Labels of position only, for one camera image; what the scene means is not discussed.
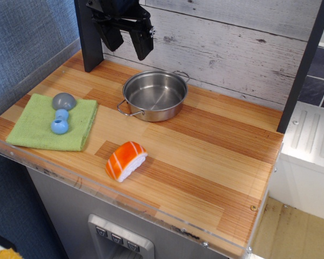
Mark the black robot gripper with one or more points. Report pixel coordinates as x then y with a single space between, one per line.
110 17

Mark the stainless steel pot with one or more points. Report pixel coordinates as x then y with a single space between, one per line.
154 95

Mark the salmon nigiri sushi toy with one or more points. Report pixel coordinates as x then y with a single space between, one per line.
125 160

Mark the blue grey toy mushroom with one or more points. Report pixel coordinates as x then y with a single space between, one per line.
62 103

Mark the green cloth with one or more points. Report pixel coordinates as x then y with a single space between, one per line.
33 128

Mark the clear acrylic table edge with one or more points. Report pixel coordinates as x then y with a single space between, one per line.
201 236

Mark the grey cabinet front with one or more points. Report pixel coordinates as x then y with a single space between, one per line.
69 206

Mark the silver button panel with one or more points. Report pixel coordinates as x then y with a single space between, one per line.
113 241

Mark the white appliance with ridges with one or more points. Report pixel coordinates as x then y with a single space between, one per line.
298 179

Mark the orange object at corner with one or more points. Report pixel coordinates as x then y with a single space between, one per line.
9 254

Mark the left dark grey post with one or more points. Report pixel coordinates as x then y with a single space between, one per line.
90 40

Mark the dark grey post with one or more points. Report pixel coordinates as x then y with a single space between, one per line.
90 40
309 53

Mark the right dark grey post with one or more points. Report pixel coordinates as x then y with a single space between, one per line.
309 53

